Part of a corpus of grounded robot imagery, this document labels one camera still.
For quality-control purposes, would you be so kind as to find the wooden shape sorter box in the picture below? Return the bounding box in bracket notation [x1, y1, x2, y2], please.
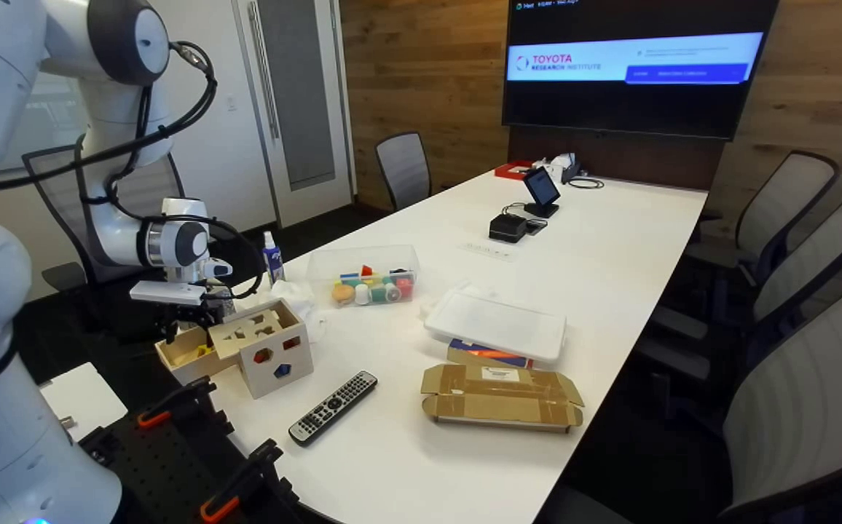
[151, 296, 319, 401]

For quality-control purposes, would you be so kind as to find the brown cardboard box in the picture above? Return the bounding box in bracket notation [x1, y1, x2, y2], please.
[419, 362, 588, 438]

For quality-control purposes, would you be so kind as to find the colourful toy box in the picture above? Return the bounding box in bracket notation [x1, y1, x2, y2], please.
[442, 339, 537, 369]

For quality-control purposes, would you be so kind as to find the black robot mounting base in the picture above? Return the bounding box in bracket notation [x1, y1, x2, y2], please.
[77, 385, 342, 524]

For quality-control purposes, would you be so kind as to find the wall mounted TV screen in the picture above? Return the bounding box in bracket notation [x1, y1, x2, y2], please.
[501, 0, 785, 142]

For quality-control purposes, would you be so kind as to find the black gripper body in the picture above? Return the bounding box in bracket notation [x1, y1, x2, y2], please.
[192, 279, 243, 317]

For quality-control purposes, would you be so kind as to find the white board beside robot base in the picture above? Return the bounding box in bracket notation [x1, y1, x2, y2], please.
[39, 359, 132, 446]

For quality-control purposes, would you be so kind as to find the small black box device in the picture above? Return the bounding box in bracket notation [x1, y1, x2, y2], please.
[488, 209, 530, 245]

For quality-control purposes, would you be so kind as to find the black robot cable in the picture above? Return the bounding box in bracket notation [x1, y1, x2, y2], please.
[0, 37, 279, 304]

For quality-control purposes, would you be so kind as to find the black TV remote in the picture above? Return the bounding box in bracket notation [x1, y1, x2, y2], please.
[285, 366, 383, 449]

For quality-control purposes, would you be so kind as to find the white plastic container lid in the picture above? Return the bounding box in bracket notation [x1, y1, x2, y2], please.
[423, 285, 572, 365]

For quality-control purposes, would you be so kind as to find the white door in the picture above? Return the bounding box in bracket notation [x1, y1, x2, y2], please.
[230, 0, 358, 234]

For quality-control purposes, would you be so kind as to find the grey mesh office chair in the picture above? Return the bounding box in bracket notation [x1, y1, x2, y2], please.
[374, 132, 435, 212]
[748, 197, 842, 330]
[719, 279, 842, 524]
[20, 142, 192, 301]
[732, 148, 842, 285]

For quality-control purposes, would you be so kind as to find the red tray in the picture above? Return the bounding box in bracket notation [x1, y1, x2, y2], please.
[493, 160, 537, 184]

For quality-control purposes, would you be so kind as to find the black clamp with orange handle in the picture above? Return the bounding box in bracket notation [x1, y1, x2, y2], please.
[134, 376, 222, 435]
[196, 438, 289, 524]

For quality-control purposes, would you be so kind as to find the black phone on stand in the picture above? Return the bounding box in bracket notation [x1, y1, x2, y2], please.
[520, 162, 566, 221]

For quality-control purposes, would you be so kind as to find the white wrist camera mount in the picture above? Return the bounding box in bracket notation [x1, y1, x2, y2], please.
[128, 276, 212, 312]

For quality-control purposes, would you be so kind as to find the spray bottle with purple label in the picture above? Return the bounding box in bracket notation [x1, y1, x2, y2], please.
[259, 228, 289, 289]

